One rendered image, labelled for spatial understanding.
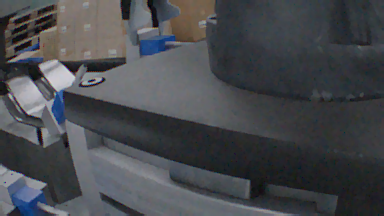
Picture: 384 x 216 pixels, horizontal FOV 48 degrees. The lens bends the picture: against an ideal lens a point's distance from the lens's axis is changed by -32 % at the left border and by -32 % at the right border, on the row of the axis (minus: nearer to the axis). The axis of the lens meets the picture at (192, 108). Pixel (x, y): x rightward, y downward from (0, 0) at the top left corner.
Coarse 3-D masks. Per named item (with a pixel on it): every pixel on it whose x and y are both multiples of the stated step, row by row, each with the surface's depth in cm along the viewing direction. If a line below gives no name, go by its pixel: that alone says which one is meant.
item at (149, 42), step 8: (144, 32) 96; (152, 32) 97; (128, 40) 97; (144, 40) 95; (152, 40) 94; (160, 40) 93; (168, 40) 95; (128, 48) 97; (136, 48) 96; (144, 48) 95; (152, 48) 94; (160, 48) 94; (168, 48) 94; (128, 56) 98; (136, 56) 96; (144, 56) 97
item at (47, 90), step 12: (0, 72) 92; (12, 72) 95; (24, 72) 95; (36, 72) 98; (36, 84) 93; (48, 84) 94; (0, 96) 86; (12, 96) 87; (48, 96) 92; (12, 108) 85; (24, 120) 82; (36, 120) 80
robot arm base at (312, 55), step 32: (224, 0) 25; (256, 0) 22; (288, 0) 21; (320, 0) 21; (352, 0) 21; (224, 32) 24; (256, 32) 23; (288, 32) 21; (320, 32) 21; (352, 32) 21; (224, 64) 25; (256, 64) 23; (288, 64) 22; (320, 64) 21; (352, 64) 20; (288, 96) 22; (320, 96) 21; (352, 96) 21
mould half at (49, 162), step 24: (48, 72) 97; (24, 96) 88; (0, 120) 80; (0, 144) 80; (24, 144) 70; (48, 144) 65; (24, 168) 73; (48, 168) 65; (72, 168) 69; (72, 192) 69
